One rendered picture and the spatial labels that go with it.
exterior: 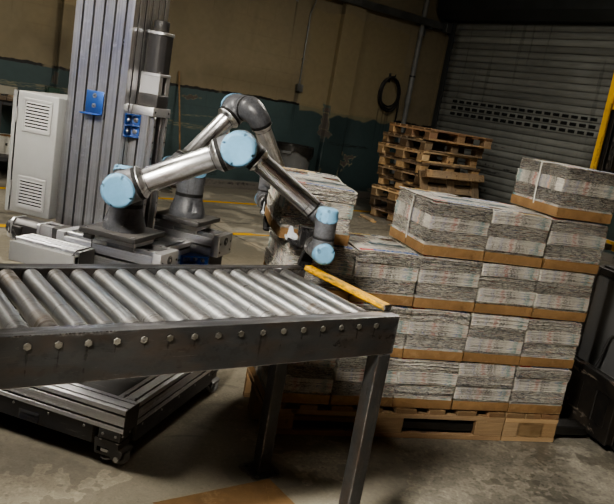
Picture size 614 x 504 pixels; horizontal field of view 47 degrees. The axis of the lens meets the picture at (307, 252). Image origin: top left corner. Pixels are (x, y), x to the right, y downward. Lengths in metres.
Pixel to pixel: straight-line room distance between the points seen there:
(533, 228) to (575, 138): 7.25
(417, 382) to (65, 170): 1.71
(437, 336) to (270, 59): 7.61
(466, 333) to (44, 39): 6.94
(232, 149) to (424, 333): 1.25
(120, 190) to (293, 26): 8.26
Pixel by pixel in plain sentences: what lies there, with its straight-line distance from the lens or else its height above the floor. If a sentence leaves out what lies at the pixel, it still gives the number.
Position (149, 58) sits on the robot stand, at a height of 1.43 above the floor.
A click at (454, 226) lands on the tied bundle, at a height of 0.97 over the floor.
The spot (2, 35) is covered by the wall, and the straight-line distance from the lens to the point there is 8.98.
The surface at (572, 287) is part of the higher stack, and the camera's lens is 3.40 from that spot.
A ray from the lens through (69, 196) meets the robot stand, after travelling 2.90.
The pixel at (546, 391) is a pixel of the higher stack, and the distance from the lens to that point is 3.52.
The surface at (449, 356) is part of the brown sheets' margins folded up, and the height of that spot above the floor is 0.40.
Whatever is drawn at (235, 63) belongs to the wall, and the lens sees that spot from 10.03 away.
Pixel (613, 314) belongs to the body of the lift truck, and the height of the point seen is 0.58.
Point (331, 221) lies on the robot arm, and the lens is 2.41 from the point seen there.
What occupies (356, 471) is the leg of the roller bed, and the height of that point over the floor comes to 0.30.
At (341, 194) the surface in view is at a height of 1.04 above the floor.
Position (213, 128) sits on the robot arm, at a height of 1.19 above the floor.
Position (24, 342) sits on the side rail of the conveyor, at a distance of 1.60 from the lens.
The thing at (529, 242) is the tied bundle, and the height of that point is 0.94.
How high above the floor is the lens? 1.37
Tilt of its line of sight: 12 degrees down
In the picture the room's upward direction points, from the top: 10 degrees clockwise
